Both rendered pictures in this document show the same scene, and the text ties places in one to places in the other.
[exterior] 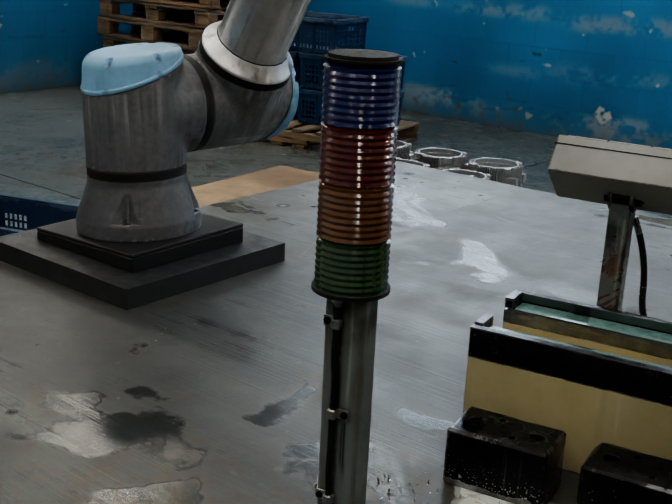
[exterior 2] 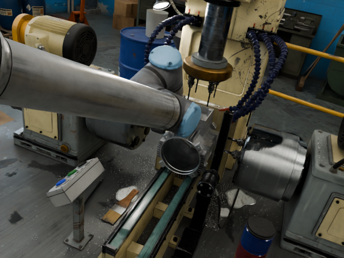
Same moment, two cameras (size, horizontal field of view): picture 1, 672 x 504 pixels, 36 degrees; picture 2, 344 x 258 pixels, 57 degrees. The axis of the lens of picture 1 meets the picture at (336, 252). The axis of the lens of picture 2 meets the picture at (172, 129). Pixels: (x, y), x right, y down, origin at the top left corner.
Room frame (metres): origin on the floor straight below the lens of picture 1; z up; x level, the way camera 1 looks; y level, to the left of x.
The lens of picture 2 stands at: (1.09, 0.41, 1.68)
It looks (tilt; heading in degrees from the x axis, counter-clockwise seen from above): 30 degrees down; 258
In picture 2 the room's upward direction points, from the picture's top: 10 degrees clockwise
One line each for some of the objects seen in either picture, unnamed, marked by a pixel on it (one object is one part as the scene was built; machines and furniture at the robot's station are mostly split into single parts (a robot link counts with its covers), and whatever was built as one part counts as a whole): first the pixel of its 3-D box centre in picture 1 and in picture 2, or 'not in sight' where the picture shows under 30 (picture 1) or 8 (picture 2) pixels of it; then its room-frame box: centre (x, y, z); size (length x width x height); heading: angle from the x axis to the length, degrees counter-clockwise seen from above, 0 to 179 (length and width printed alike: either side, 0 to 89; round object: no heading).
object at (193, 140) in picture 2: not in sight; (188, 144); (0.80, -0.62, 1.01); 0.20 x 0.19 x 0.19; 61
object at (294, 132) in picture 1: (312, 76); not in sight; (6.71, 0.21, 0.39); 1.20 x 0.80 x 0.79; 60
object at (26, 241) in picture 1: (140, 249); not in sight; (1.53, 0.31, 0.81); 0.32 x 0.32 x 0.03; 52
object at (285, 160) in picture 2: not in sight; (275, 165); (0.50, -0.47, 1.04); 0.41 x 0.25 x 0.25; 152
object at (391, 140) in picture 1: (358, 151); (251, 251); (0.78, -0.01, 1.14); 0.06 x 0.06 x 0.04
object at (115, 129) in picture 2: not in sight; (111, 111); (1.10, -0.80, 1.04); 0.37 x 0.25 x 0.25; 152
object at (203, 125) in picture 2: not in sight; (196, 119); (0.78, -0.66, 1.11); 0.12 x 0.11 x 0.07; 61
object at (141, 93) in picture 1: (139, 104); not in sight; (1.54, 0.31, 1.04); 0.17 x 0.15 x 0.18; 133
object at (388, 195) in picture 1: (355, 207); not in sight; (0.78, -0.01, 1.10); 0.06 x 0.06 x 0.04
